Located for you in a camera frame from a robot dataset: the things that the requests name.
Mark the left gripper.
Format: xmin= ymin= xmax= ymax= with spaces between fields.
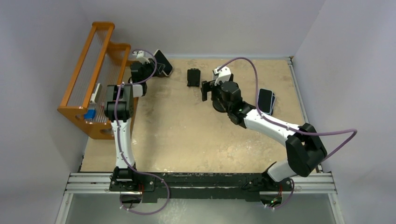
xmin=141 ymin=58 xmax=164 ymax=83

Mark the white smartphone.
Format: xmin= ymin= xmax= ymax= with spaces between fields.
xmin=154 ymin=49 xmax=174 ymax=77

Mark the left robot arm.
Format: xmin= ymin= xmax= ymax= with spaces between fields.
xmin=104 ymin=59 xmax=162 ymax=191

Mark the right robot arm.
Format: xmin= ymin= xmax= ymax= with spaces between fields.
xmin=201 ymin=81 xmax=327 ymax=190

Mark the black folding phone stand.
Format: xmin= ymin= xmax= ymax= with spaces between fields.
xmin=187 ymin=68 xmax=201 ymax=87

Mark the orange wooden rack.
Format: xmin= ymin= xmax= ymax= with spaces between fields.
xmin=57 ymin=21 xmax=133 ymax=140

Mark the white item in rack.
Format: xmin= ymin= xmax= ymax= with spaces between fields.
xmin=90 ymin=83 xmax=102 ymax=104

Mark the blue block in rack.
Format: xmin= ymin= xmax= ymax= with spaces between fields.
xmin=83 ymin=109 xmax=96 ymax=120

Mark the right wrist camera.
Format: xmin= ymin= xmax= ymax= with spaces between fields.
xmin=212 ymin=66 xmax=232 ymax=86

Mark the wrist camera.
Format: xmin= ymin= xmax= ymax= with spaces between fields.
xmin=132 ymin=50 xmax=150 ymax=64
xmin=212 ymin=66 xmax=232 ymax=86

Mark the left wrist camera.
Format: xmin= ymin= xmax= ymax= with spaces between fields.
xmin=132 ymin=50 xmax=150 ymax=64

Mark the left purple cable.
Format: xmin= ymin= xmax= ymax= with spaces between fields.
xmin=113 ymin=49 xmax=170 ymax=216

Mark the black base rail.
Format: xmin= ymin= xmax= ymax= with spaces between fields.
xmin=109 ymin=168 xmax=291 ymax=203

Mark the aluminium frame rail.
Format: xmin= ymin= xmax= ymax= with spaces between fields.
xmin=56 ymin=173 xmax=345 ymax=224

